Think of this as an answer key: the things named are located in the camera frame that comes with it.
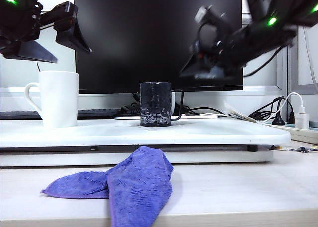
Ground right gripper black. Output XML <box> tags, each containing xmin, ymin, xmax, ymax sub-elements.
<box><xmin>180</xmin><ymin>5</ymin><xmax>299</xmax><ymax>80</ymax></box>

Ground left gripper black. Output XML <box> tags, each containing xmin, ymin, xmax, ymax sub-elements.
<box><xmin>0</xmin><ymin>0</ymin><xmax>93</xmax><ymax>64</ymax></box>

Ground black textured cup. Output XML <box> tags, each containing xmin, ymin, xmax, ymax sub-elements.
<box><xmin>139</xmin><ymin>81</ymin><xmax>172</xmax><ymax>127</ymax></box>

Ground white monitor stand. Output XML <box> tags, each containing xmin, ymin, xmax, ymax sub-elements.
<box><xmin>114</xmin><ymin>91</ymin><xmax>226</xmax><ymax>120</ymax></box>

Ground stack of paper booklets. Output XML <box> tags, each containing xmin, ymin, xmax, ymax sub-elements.
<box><xmin>223</xmin><ymin>100</ymin><xmax>260</xmax><ymax>124</ymax></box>

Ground white ceramic mug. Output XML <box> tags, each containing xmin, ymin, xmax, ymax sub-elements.
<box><xmin>24</xmin><ymin>70</ymin><xmax>80</xmax><ymax>128</ymax></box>

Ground wide grey cubicle partition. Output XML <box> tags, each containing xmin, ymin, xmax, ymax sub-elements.
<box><xmin>0</xmin><ymin>3</ymin><xmax>289</xmax><ymax>96</ymax></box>

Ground black computer monitor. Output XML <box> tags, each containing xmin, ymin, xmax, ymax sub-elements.
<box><xmin>73</xmin><ymin>0</ymin><xmax>244</xmax><ymax>95</ymax></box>

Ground white raised board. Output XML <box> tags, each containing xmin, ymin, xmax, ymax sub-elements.
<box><xmin>0</xmin><ymin>118</ymin><xmax>292</xmax><ymax>148</ymax></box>

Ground black computer keyboard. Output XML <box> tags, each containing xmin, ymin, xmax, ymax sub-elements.
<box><xmin>0</xmin><ymin>108</ymin><xmax>123</xmax><ymax>120</ymax></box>

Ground white base board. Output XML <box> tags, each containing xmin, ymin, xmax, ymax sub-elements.
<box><xmin>0</xmin><ymin>145</ymin><xmax>274</xmax><ymax>168</ymax></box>

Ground black cone-shaped plug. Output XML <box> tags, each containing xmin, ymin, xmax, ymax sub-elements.
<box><xmin>272</xmin><ymin>110</ymin><xmax>286</xmax><ymax>126</ymax></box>

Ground narrow grey cubicle partition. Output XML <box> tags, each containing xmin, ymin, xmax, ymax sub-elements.
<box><xmin>287</xmin><ymin>23</ymin><xmax>318</xmax><ymax>95</ymax></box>

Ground small black plug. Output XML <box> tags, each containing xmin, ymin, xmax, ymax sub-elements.
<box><xmin>287</xmin><ymin>105</ymin><xmax>296</xmax><ymax>125</ymax></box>

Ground white usb charger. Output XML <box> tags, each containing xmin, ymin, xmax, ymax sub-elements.
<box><xmin>294</xmin><ymin>105</ymin><xmax>311</xmax><ymax>129</ymax></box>

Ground white power strip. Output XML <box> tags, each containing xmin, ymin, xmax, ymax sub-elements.
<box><xmin>258</xmin><ymin>121</ymin><xmax>318</xmax><ymax>145</ymax></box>

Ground small black clip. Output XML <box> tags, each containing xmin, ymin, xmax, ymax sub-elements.
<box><xmin>289</xmin><ymin>146</ymin><xmax>310</xmax><ymax>153</ymax></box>

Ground purple microfibre cloth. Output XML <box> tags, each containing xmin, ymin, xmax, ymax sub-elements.
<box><xmin>40</xmin><ymin>145</ymin><xmax>174</xmax><ymax>227</ymax></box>

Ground black monitor cable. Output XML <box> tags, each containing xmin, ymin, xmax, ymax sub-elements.
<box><xmin>173</xmin><ymin>90</ymin><xmax>226</xmax><ymax>117</ymax></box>

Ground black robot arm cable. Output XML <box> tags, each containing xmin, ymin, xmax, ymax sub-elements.
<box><xmin>244</xmin><ymin>45</ymin><xmax>285</xmax><ymax>78</ymax></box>

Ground black tangled power cables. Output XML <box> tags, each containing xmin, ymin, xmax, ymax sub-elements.
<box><xmin>248</xmin><ymin>96</ymin><xmax>286</xmax><ymax>121</ymax></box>

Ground black power adapter with cord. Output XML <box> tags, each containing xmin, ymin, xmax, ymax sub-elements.
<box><xmin>121</xmin><ymin>92</ymin><xmax>141</xmax><ymax>116</ymax></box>

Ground white charging cable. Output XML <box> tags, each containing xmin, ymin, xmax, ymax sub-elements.
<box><xmin>263</xmin><ymin>92</ymin><xmax>304</xmax><ymax>125</ymax></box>

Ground long white hanging cable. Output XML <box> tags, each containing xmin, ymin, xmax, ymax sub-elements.
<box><xmin>302</xmin><ymin>25</ymin><xmax>318</xmax><ymax>86</ymax></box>

